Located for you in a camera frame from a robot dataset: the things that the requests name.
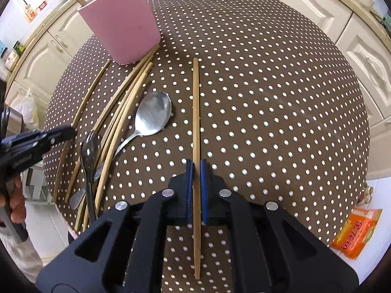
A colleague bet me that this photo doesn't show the silver metal spoon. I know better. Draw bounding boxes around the silver metal spoon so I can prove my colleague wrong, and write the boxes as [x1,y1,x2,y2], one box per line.
[70,91,172,209]

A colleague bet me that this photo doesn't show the black plastic spork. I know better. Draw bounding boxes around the black plastic spork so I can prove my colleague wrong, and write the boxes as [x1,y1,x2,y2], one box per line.
[81,130,100,224]

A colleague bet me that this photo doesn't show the person's left hand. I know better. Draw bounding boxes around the person's left hand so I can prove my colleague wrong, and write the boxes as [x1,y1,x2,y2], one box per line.
[9,175,26,224]

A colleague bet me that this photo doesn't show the brown polka dot tablecloth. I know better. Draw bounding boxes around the brown polka dot tablecloth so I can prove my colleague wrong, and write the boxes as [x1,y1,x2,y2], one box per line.
[42,0,371,293]

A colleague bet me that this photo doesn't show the orange snack bag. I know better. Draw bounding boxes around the orange snack bag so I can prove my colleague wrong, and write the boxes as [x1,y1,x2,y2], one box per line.
[331,207,382,259]

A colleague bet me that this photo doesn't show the pink cylindrical utensil holder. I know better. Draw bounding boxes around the pink cylindrical utensil holder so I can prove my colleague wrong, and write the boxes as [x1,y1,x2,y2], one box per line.
[78,0,160,65]

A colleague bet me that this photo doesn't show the lower cream cabinets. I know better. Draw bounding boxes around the lower cream cabinets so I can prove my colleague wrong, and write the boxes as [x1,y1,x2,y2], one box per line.
[0,0,391,181]

